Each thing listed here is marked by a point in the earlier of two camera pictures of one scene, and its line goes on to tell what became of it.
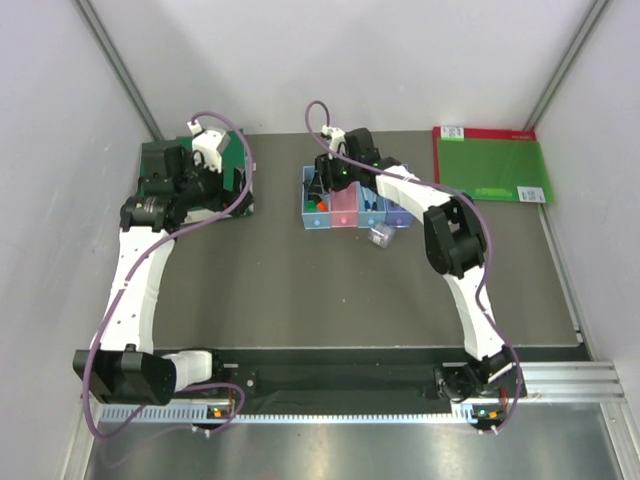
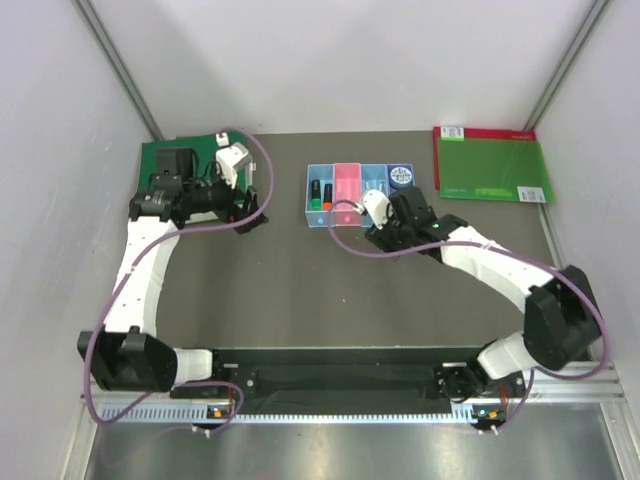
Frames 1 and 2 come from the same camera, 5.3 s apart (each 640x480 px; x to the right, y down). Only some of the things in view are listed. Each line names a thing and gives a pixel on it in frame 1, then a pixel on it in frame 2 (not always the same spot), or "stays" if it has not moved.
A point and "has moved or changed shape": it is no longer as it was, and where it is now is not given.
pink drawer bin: [345, 207] stays
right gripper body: [341, 173] to [394, 236]
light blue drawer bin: [372, 208] has moved or changed shape
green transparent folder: [495, 169] stays
